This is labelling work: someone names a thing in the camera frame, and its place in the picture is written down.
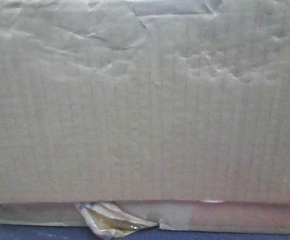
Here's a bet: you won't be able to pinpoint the brown cardboard box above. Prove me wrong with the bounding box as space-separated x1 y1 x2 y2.
0 0 290 234

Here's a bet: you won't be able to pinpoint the torn yellowish packing tape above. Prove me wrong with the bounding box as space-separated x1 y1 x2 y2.
74 202 158 240

